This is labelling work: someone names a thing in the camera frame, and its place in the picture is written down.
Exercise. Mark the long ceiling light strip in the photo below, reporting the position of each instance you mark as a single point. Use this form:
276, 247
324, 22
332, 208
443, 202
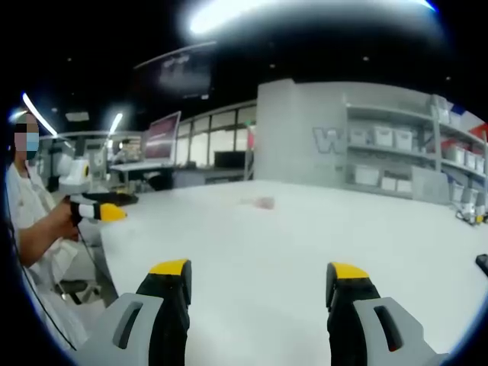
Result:
38, 114

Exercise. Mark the flat black object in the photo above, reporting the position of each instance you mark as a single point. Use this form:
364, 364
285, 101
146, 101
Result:
482, 264

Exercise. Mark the wide bright ceiling light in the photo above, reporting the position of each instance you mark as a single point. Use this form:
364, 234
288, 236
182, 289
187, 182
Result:
289, 11

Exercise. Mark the grey and yellow tabletop device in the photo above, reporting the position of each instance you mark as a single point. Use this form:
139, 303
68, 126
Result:
469, 209

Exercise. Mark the person's white-clothed torso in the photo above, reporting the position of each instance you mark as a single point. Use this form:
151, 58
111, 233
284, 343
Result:
26, 190

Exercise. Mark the large standing display screen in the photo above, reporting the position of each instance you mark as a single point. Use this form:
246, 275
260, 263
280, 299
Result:
162, 137

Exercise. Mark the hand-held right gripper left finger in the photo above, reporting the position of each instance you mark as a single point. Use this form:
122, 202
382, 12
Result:
156, 324

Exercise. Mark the hanging dark ceiling screen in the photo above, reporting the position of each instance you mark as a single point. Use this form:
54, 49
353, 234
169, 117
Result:
179, 72

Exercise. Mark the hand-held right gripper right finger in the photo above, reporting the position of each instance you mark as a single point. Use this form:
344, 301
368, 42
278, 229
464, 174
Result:
354, 324

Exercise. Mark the red and blue wall banner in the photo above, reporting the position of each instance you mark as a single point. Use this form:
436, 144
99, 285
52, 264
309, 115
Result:
478, 127

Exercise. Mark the group of white storage bins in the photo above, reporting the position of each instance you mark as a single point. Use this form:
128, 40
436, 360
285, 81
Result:
383, 136

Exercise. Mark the person's left hand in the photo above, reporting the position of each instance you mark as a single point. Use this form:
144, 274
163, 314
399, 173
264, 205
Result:
69, 223

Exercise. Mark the short ceiling light strip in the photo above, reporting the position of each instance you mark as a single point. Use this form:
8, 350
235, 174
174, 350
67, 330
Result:
115, 124

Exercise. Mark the small black monitor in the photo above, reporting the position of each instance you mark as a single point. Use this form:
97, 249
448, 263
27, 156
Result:
230, 159

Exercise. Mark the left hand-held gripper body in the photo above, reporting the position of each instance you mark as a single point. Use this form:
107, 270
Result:
74, 171

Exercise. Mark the grey shelf unit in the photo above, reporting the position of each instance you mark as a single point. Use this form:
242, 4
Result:
427, 152

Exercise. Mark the background grey workbench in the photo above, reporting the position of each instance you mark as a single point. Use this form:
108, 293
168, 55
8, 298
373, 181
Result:
141, 165

